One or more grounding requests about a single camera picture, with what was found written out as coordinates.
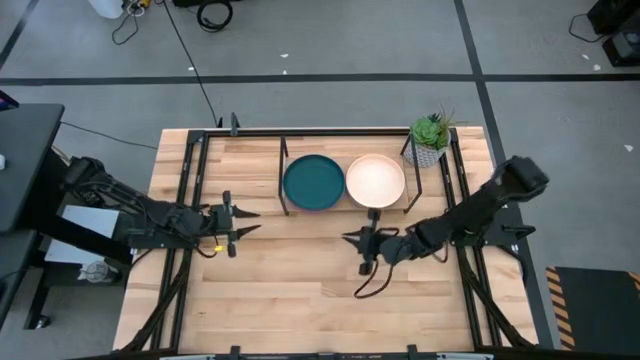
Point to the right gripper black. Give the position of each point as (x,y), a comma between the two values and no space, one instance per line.
(375,245)

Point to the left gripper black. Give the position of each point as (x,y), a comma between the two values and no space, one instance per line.
(222,222)

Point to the cream round plate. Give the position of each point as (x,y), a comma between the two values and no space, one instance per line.
(375,180)

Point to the teal round plate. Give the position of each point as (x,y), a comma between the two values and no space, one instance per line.
(313,181)

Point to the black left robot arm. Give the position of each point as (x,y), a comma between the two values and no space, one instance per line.
(150,212)

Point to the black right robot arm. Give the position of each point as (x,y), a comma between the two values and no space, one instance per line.
(475,205)

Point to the green succulent in white pot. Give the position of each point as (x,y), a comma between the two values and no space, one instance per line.
(427,145)

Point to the black desk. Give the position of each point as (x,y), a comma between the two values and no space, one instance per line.
(25,165)

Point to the black yellow hazard mat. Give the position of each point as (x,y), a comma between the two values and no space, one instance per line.
(600,310)

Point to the white bucket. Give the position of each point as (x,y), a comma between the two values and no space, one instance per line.
(106,7)

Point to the black equipment box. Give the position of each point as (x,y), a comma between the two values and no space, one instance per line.
(625,47)
(612,15)

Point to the wooden shelf black metal frame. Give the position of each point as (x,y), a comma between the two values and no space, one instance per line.
(345,206)

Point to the black aluminium table frame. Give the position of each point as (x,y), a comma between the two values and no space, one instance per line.
(320,132)

